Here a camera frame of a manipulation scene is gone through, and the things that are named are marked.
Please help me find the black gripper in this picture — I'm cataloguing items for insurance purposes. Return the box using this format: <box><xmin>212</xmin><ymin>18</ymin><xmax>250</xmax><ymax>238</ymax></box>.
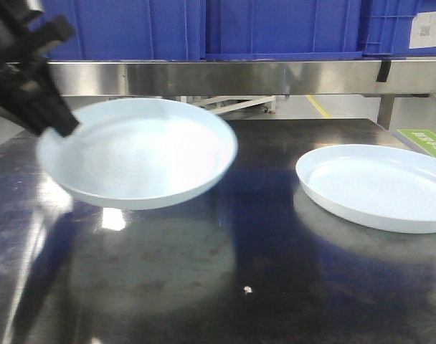
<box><xmin>0</xmin><ymin>1</ymin><xmax>80</xmax><ymax>137</ymax></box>

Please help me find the light blue plate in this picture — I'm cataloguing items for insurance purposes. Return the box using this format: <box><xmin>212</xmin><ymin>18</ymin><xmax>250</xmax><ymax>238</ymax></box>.
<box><xmin>295</xmin><ymin>144</ymin><xmax>436</xmax><ymax>234</ymax></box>
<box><xmin>36</xmin><ymin>98</ymin><xmax>238</xmax><ymax>210</ymax></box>

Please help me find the steel shelf leg right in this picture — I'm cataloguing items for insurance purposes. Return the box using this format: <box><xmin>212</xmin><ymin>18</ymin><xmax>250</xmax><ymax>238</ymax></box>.
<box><xmin>376</xmin><ymin>95</ymin><xmax>396</xmax><ymax>130</ymax></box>

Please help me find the blue plastic bin left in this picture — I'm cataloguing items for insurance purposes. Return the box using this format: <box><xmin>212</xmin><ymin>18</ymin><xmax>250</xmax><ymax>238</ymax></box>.
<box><xmin>42</xmin><ymin>0</ymin><xmax>206</xmax><ymax>61</ymax></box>

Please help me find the blue plastic bin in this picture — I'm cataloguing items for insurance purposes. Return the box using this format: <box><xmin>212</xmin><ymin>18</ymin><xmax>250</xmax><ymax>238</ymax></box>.
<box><xmin>42</xmin><ymin>0</ymin><xmax>206</xmax><ymax>61</ymax></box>
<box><xmin>204</xmin><ymin>0</ymin><xmax>362</xmax><ymax>61</ymax></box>
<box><xmin>357</xmin><ymin>1</ymin><xmax>436</xmax><ymax>57</ymax></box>

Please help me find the blue plastic bin middle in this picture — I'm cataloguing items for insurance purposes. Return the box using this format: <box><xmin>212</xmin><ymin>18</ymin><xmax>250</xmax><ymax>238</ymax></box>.
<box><xmin>204</xmin><ymin>0</ymin><xmax>362</xmax><ymax>61</ymax></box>

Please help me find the black tape strip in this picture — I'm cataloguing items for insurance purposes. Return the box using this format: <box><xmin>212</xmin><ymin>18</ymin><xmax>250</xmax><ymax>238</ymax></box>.
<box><xmin>376</xmin><ymin>59</ymin><xmax>392</xmax><ymax>83</ymax></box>

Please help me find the blue plastic bin right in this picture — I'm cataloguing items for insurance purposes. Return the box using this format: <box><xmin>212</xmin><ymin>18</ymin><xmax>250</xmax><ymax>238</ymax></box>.
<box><xmin>357</xmin><ymin>1</ymin><xmax>436</xmax><ymax>57</ymax></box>

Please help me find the white paper label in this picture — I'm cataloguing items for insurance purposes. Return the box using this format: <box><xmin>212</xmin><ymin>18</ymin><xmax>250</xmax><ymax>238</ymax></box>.
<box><xmin>409</xmin><ymin>11</ymin><xmax>436</xmax><ymax>49</ymax></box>

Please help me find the green floor sign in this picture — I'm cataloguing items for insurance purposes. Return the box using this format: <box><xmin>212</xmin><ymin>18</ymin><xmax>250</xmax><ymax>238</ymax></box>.
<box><xmin>398</xmin><ymin>129</ymin><xmax>436</xmax><ymax>158</ymax></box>

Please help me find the white metal frame right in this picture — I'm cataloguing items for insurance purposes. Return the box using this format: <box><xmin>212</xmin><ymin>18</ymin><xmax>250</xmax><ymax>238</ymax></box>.
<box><xmin>176</xmin><ymin>95</ymin><xmax>277</xmax><ymax>115</ymax></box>

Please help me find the stainless steel shelf rail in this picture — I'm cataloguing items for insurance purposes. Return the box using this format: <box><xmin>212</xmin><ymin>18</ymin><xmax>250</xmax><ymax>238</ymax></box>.
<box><xmin>49</xmin><ymin>58</ymin><xmax>436</xmax><ymax>97</ymax></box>

